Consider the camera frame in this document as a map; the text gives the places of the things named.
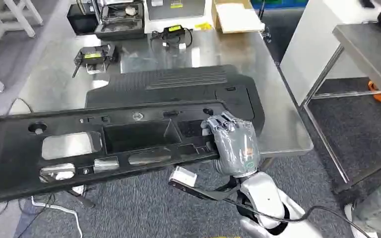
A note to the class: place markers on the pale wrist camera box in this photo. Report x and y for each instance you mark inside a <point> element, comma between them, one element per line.
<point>184,177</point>
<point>78,190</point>

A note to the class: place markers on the steel side table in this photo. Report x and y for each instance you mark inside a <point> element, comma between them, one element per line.
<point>368,46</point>

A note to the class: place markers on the white grey equipment box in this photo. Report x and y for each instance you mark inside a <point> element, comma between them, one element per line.
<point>177,13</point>

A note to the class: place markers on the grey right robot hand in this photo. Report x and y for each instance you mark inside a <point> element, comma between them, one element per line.
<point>236,148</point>

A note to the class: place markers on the orange object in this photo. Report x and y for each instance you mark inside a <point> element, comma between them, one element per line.
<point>379,95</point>

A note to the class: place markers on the black box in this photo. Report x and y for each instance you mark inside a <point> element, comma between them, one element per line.
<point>82,23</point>

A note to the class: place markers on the cardboard box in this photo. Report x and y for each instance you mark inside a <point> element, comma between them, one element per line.
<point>239,16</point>

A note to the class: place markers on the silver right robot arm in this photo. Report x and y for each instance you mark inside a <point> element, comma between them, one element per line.
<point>266,197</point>

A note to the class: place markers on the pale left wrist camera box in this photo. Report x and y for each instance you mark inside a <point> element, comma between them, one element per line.
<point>78,190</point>

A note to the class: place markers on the person's shoe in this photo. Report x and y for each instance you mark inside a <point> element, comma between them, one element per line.
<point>350,216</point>

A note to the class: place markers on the white cabinet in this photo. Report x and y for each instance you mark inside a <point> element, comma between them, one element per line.
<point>308,49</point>

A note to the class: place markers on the black device yellow label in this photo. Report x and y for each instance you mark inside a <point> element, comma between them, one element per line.
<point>174,33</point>
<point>95,56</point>

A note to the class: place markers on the yellow sticker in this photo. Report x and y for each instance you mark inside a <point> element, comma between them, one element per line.
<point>203,26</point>

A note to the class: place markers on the long black plastic panel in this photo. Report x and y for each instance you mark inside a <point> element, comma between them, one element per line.
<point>13,148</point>

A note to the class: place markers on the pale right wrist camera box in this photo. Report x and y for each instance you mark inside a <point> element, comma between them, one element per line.
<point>184,177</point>

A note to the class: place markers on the large black ribbed panel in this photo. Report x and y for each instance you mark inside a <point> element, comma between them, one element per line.
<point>177,88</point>

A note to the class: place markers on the open black case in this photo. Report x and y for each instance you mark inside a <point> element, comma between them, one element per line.
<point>120,31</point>

